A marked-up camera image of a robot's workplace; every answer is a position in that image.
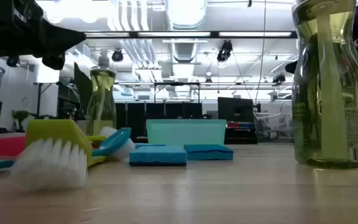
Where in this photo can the snake plant in white pot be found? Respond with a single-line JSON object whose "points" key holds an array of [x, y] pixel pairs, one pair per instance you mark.
{"points": [[82, 84]]}

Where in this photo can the red and blue boxes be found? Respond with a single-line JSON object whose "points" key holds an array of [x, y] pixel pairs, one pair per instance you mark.
{"points": [[241, 125]]}

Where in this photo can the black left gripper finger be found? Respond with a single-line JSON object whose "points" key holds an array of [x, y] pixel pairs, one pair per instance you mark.
{"points": [[61, 37]]}

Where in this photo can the blue sponge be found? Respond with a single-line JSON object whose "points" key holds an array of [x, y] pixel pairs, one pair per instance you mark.
{"points": [[208, 152], [149, 145], [157, 155]]}

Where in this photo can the black monitor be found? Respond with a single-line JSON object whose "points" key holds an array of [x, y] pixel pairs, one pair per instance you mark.
{"points": [[235, 109]]}

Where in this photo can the yellow-green dish brush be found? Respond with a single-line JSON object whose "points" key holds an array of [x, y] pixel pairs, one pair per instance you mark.
{"points": [[57, 130]]}

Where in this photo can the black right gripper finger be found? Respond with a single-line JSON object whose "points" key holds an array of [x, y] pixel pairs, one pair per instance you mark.
{"points": [[291, 67]]}

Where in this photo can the small green background plant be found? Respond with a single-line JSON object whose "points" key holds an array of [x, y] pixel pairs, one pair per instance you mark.
{"points": [[19, 115]]}

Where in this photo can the yellow-green dish soap bottle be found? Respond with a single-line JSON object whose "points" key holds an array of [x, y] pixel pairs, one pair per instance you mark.
{"points": [[331, 109], [101, 102]]}

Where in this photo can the teal translucent plastic bin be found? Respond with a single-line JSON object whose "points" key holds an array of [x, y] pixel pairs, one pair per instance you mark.
{"points": [[185, 132]]}

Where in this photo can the pink red tray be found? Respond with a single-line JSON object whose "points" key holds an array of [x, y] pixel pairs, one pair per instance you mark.
{"points": [[2, 146]]}

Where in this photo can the black partition cabinets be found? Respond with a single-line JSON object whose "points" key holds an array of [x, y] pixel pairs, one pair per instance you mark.
{"points": [[172, 112]]}

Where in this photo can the black ceiling spotlight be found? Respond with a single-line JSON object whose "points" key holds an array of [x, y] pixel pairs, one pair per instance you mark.
{"points": [[225, 49], [12, 61], [117, 56], [279, 78]]}

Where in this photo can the white light panel on stand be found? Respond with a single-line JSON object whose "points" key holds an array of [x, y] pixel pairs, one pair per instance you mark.
{"points": [[47, 74]]}

